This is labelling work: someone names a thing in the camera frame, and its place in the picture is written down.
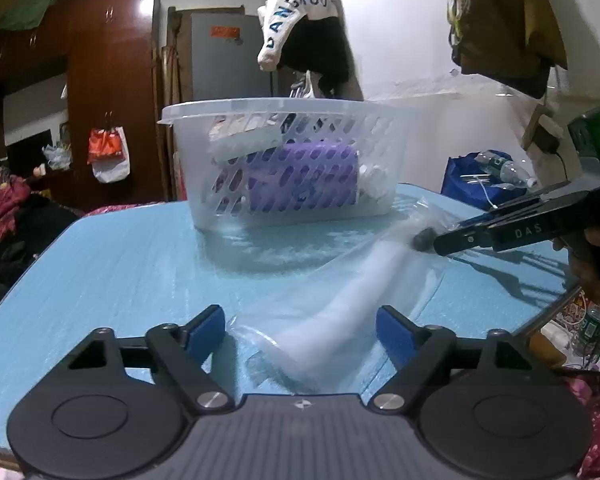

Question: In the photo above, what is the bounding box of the clear plastic bag with white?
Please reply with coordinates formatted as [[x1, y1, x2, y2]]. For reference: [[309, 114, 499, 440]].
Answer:
[[228, 200, 455, 394]]

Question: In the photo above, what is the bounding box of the blue shopping bag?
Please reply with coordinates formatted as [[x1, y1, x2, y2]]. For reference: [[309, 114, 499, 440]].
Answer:
[[441, 150, 536, 210]]

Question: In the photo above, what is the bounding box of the clear plastic perforated basket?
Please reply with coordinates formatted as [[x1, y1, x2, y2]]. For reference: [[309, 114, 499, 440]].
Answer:
[[161, 98, 419, 232]]

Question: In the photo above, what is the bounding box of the orange white hanging bag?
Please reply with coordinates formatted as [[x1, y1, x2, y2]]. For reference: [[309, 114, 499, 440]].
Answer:
[[87, 127, 131, 184]]

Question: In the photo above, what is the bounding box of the brown hanging jacket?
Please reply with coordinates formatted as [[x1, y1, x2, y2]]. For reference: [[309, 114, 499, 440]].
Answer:
[[446, 0, 568, 99]]

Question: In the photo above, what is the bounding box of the maroon plaid cloth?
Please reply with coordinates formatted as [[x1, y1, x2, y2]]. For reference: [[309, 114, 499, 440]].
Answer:
[[0, 176, 31, 241]]

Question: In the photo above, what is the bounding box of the grey metal door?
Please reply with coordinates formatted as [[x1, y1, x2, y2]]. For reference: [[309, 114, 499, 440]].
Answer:
[[190, 13, 273, 101]]

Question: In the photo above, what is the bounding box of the black hanging garment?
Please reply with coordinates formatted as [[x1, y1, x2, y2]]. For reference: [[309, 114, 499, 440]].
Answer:
[[277, 16, 364, 101]]

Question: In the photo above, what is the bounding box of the dark red wooden wardrobe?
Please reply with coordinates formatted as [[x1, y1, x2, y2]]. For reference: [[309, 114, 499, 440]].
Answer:
[[0, 0, 168, 210]]

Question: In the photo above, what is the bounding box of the white printed hanging shirt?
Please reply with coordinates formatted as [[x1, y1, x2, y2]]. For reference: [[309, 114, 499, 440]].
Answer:
[[258, 0, 338, 72]]

